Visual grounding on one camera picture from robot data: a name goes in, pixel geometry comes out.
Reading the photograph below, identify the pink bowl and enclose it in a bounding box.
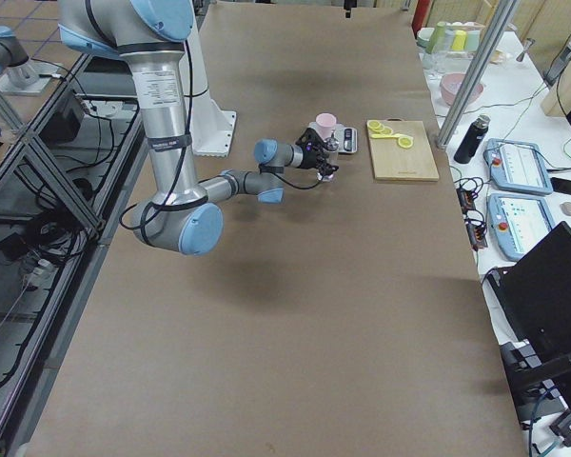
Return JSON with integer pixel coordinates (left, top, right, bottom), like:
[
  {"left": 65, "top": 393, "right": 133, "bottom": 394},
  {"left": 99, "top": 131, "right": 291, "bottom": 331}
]
[{"left": 440, "top": 72, "right": 484, "bottom": 107}]

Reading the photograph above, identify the bamboo cutting board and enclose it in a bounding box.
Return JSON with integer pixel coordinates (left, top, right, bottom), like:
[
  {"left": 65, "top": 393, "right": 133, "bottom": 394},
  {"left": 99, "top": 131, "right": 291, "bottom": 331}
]
[{"left": 366, "top": 119, "right": 439, "bottom": 182}]

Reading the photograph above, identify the black monitor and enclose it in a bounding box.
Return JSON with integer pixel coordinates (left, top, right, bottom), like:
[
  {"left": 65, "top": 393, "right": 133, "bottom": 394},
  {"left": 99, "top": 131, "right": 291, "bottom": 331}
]
[{"left": 486, "top": 222, "right": 571, "bottom": 447}]

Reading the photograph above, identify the black water bottle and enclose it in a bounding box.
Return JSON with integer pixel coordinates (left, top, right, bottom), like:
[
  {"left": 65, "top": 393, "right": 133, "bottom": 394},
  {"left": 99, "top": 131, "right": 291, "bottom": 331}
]
[{"left": 453, "top": 114, "right": 490, "bottom": 164}]

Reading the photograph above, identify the pink plastic cup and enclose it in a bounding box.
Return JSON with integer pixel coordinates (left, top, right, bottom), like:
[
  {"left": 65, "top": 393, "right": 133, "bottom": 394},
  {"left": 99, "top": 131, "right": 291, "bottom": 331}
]
[{"left": 315, "top": 112, "right": 337, "bottom": 139}]

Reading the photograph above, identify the yellow cup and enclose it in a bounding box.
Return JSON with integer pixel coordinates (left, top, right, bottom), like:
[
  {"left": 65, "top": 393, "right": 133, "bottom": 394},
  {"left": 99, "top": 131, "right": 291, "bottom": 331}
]
[{"left": 450, "top": 30, "right": 467, "bottom": 52}]

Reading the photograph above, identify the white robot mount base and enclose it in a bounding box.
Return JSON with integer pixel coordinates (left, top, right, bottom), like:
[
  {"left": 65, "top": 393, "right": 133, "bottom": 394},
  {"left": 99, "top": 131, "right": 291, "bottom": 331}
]
[{"left": 180, "top": 20, "right": 237, "bottom": 157}]

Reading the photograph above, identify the glass sauce bottle metal spout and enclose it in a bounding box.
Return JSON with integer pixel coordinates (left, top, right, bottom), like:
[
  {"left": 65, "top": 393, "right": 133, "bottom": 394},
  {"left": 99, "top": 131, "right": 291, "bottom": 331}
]
[{"left": 320, "top": 132, "right": 340, "bottom": 182}]

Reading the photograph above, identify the green cup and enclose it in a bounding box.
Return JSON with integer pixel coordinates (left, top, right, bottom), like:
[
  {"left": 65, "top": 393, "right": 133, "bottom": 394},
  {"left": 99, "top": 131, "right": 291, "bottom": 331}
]
[{"left": 425, "top": 21, "right": 449, "bottom": 54}]

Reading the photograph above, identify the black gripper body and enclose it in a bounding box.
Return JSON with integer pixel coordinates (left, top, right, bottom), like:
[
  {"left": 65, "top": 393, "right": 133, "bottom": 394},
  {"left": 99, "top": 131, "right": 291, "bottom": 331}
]
[
  {"left": 344, "top": 0, "right": 353, "bottom": 17},
  {"left": 296, "top": 128, "right": 329, "bottom": 171}
]

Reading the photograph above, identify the digital kitchen scale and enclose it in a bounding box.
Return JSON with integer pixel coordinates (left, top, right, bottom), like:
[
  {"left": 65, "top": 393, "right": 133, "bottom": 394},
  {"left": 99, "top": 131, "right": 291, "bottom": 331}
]
[{"left": 330, "top": 123, "right": 358, "bottom": 155}]

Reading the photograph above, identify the blue teach pendant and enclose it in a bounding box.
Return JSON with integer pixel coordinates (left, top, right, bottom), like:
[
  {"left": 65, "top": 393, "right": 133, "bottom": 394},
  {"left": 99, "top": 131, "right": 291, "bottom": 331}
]
[
  {"left": 483, "top": 138, "right": 553, "bottom": 195},
  {"left": 486, "top": 192, "right": 555, "bottom": 262}
]

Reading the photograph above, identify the aluminium frame post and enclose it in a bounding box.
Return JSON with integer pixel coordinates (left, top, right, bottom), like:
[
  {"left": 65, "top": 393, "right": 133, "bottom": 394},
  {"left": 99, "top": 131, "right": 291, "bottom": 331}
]
[{"left": 436, "top": 0, "right": 520, "bottom": 149}]

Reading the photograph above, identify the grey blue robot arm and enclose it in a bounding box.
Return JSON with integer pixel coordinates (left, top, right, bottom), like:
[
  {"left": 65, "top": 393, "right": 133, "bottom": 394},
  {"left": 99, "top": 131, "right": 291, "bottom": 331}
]
[{"left": 59, "top": 1, "right": 339, "bottom": 255}]

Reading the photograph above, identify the yellow plastic knife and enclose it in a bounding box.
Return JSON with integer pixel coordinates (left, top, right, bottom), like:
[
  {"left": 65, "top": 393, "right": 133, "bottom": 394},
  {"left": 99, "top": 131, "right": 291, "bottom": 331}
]
[{"left": 370, "top": 133, "right": 403, "bottom": 139}]

